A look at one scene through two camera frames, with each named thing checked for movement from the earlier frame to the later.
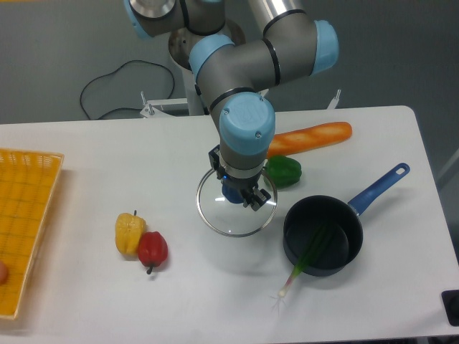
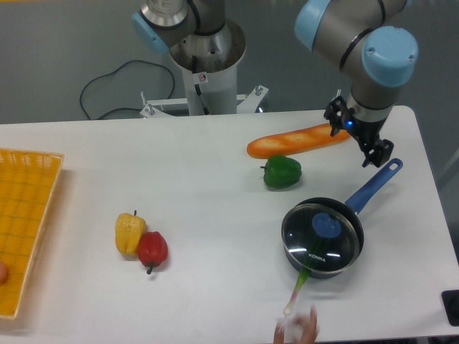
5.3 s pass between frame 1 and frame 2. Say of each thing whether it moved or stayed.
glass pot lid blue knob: moved
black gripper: moved
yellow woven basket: stayed
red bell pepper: stayed
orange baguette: stayed
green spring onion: moved
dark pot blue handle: stayed
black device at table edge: stayed
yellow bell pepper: stayed
